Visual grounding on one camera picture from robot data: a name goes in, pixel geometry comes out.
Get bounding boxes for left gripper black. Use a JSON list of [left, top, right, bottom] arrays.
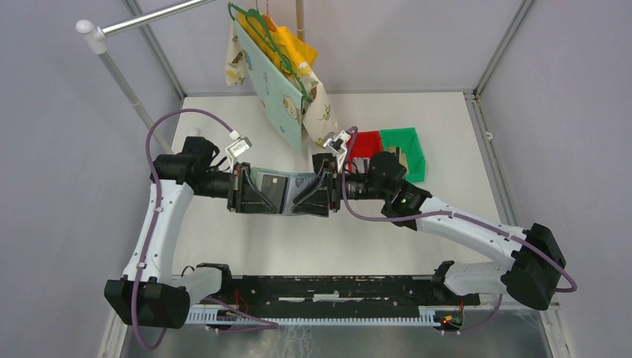
[[194, 162, 277, 214]]

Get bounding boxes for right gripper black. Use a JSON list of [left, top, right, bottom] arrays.
[[292, 159, 390, 217]]

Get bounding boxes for blue white printed card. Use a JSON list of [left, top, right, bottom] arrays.
[[288, 173, 316, 198]]

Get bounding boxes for dark grey card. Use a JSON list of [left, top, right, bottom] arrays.
[[261, 174, 288, 214]]

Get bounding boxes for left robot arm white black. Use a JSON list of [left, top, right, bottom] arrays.
[[104, 136, 234, 329]]

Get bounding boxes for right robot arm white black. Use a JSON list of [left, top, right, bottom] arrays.
[[286, 151, 569, 311]]

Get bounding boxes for beige cards in green bin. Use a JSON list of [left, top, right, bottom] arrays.
[[387, 146, 409, 172]]

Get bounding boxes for red plastic bin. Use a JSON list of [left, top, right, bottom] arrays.
[[347, 131, 384, 173]]

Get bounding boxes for cream cartoon print garment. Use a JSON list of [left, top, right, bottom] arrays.
[[224, 26, 338, 145]]

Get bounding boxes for mint cartoon print garment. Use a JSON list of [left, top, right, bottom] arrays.
[[233, 22, 303, 154]]

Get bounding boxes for green plastic bin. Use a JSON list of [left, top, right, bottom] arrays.
[[379, 128, 426, 183]]

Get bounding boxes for yellow garment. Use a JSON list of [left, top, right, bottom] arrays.
[[238, 13, 318, 77]]

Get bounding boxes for green clothes hanger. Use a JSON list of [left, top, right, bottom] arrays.
[[228, 2, 318, 103]]

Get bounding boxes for metal clothes rack bar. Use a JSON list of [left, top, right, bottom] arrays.
[[75, 0, 218, 154]]

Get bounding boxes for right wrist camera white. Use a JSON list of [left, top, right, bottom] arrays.
[[322, 131, 352, 160]]

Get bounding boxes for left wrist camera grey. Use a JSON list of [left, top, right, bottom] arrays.
[[225, 131, 253, 158]]

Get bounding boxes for white slotted cable duct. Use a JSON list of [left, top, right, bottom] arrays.
[[189, 308, 463, 327]]

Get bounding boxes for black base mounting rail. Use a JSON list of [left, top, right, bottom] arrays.
[[203, 275, 481, 318]]

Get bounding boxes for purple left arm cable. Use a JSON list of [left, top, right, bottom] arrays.
[[130, 108, 280, 352]]

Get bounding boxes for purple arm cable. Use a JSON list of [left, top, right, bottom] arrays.
[[130, 108, 280, 352], [341, 125, 578, 335]]

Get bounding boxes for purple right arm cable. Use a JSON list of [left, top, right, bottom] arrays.
[[341, 125, 578, 335]]

